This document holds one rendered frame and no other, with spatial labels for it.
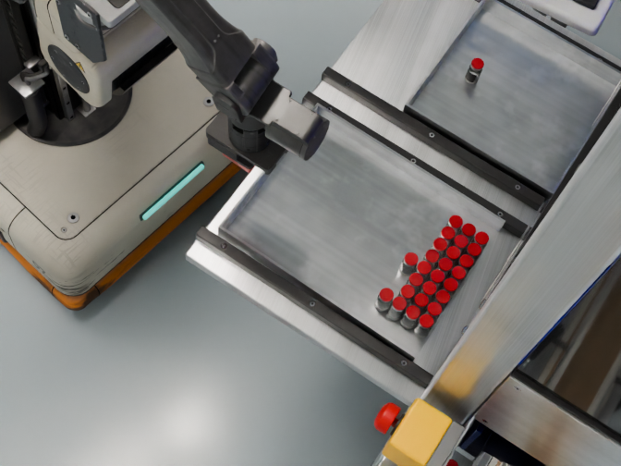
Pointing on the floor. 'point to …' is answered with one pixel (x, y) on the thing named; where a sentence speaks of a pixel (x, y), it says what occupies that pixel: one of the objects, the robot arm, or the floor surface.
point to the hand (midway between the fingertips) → (249, 165)
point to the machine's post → (538, 283)
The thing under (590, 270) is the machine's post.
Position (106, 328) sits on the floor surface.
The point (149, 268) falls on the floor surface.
